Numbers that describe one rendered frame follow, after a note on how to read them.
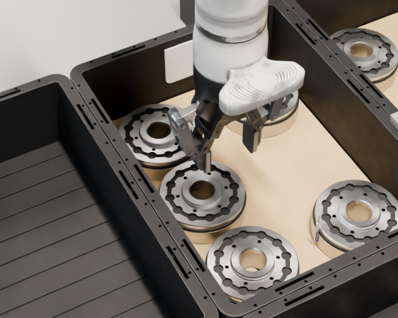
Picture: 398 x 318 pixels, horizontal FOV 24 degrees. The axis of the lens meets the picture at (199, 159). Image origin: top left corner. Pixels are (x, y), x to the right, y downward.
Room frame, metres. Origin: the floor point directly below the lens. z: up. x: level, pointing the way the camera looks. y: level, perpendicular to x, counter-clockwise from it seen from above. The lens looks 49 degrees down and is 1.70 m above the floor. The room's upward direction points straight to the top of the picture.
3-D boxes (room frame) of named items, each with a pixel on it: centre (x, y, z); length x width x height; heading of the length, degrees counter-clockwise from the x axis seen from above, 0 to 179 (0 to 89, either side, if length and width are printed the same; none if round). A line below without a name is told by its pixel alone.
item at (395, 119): (0.72, -0.23, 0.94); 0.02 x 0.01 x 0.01; 28
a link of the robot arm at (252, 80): (0.67, -0.04, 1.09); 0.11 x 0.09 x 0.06; 29
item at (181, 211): (0.67, 0.00, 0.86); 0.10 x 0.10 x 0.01
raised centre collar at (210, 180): (0.67, 0.00, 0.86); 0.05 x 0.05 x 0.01
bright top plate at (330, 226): (0.64, -0.18, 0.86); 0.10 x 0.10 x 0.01
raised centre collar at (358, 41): (0.91, -0.22, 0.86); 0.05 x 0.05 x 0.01
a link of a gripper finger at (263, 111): (0.71, -0.07, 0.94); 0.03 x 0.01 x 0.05; 119
